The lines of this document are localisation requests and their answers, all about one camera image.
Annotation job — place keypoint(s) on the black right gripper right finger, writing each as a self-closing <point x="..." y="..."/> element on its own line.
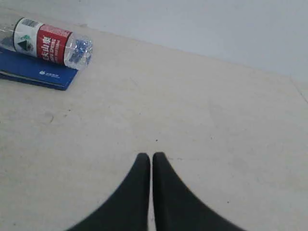
<point x="176" y="208"/>

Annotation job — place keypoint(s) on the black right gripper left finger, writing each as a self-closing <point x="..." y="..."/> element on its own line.
<point x="127" y="208"/>

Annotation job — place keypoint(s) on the blue ring binder notebook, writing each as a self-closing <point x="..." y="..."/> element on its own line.
<point x="29" y="70"/>

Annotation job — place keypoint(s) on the clear plastic water bottle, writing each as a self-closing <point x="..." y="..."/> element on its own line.
<point x="43" y="41"/>

